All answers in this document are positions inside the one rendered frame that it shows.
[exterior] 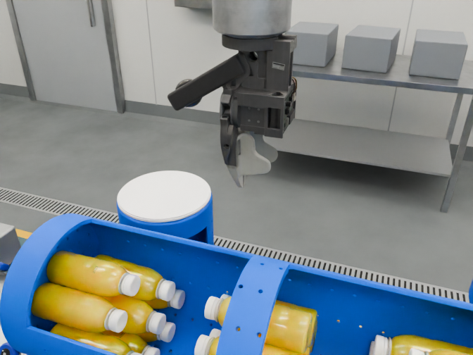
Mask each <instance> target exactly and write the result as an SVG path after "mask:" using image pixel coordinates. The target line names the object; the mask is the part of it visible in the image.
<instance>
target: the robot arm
mask: <svg viewBox="0 0 473 355"><path fill-rule="evenodd" d="M212 3H213V29H214V30H215V31H216V32H218V33H220V34H222V45H223V47H225V48H228V49H233V50H238V53H237V54H235V55H233V56H232V57H230V58H228V59H227V60H225V61H223V62H221V63H220V64H218V65H217V66H215V67H214V68H211V69H210V70H208V71H206V72H205V73H203V74H202V75H199V76H198V77H196V78H194V79H193V80H192V79H185V80H182V81H181V82H179V83H178V85H177V86H176V88H175V91H173V92H171V93H169V94H168V100H169V102H170V103H171V105H172V107H173V108H174V109H175V110H176V111H178V110H180V109H182V108H184V107H188V108H190V107H194V106H196V105H198V104H199V103H200V101H201V100H202V97H204V96H205V95H207V94H210V93H211V92H213V91H215V90H216V89H218V88H220V87H222V88H223V92H222V94H221V97H220V113H219V114H220V145H221V150H222V155H223V159H224V162H225V164H226V166H227V169H228V171H229V173H230V175H231V176H232V178H233V179H234V181H235V183H236V185H237V186H238V187H241V188H243V186H244V184H245V180H246V176H247V175H257V174H266V173H268V172H269V171H270V169H271V162H274V161H275V160H276V159H277V157H278V153H277V150H276V149H275V148H274V147H273V146H271V145H270V144H268V143H267V142H265V141H264V139H263V135H264V136H265V137H275V138H280V139H282V138H283V134H284V132H285V130H286V129H287V127H288V126H289V125H290V124H291V122H292V120H293V119H294V118H295V113H296V91H297V79H296V78H295V77H293V76H292V71H293V59H294V49H295V48H296V47H297V36H298V35H283V34H284V33H286V32H288V31H289V30H290V29H291V5H292V0H212ZM255 52H256V53H257V55H256V54H255ZM292 78H294V80H293V79H292Z"/></svg>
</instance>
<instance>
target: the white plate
mask: <svg viewBox="0 0 473 355"><path fill-rule="evenodd" d="M210 196H211V191H210V187H209V185H208V183H207V182H206V181H205V180H203V179H202V178H200V177H199V176H197V175H194V174H191V173H186V172H182V171H175V170H167V171H158V172H154V173H148V174H145V175H142V176H139V177H137V178H135V179H133V180H131V181H130V182H128V183H127V184H126V185H125V186H124V187H123V188H122V189H121V190H120V191H119V193H118V198H117V201H118V206H119V208H120V210H121V211H122V212H123V213H124V214H126V215H127V216H129V217H131V218H134V219H137V220H141V221H145V222H151V223H164V222H171V221H175V220H181V219H183V218H187V217H189V216H192V215H194V214H195V213H197V212H199V211H200V210H201V209H202V208H204V207H205V206H206V204H207V203H208V202H209V200H210Z"/></svg>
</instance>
